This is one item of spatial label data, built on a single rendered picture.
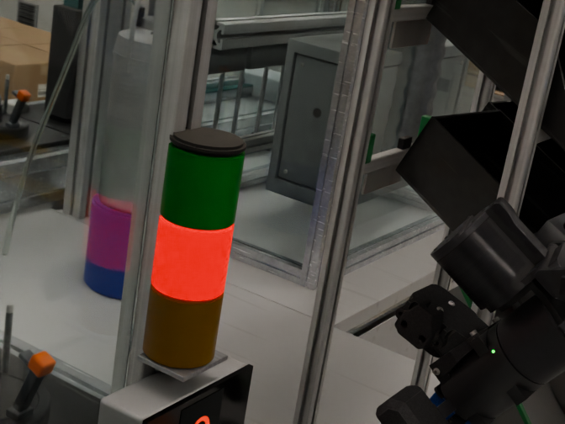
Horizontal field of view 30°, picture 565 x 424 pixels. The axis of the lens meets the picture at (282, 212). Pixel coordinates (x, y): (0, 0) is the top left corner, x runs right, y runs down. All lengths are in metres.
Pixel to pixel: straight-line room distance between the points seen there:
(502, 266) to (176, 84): 0.27
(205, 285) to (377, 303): 1.26
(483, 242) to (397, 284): 1.28
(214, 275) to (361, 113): 0.40
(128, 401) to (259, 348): 0.98
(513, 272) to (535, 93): 0.25
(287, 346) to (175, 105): 1.06
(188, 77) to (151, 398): 0.21
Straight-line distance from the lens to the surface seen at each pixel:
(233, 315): 1.78
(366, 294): 1.97
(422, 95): 2.09
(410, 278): 2.09
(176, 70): 0.68
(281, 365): 1.64
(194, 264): 0.69
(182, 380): 0.71
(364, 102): 1.06
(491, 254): 0.77
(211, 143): 0.67
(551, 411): 1.20
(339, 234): 1.09
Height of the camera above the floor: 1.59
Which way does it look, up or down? 18 degrees down
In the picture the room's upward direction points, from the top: 10 degrees clockwise
